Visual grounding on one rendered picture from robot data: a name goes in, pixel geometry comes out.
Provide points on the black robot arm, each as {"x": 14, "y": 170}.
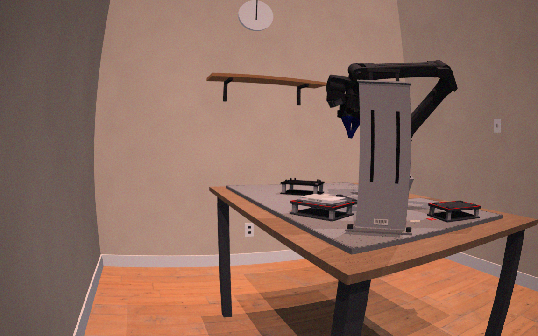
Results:
{"x": 337, "y": 86}

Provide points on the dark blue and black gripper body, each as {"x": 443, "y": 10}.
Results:
{"x": 354, "y": 112}

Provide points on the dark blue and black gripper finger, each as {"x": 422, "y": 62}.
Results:
{"x": 345, "y": 124}
{"x": 350, "y": 119}

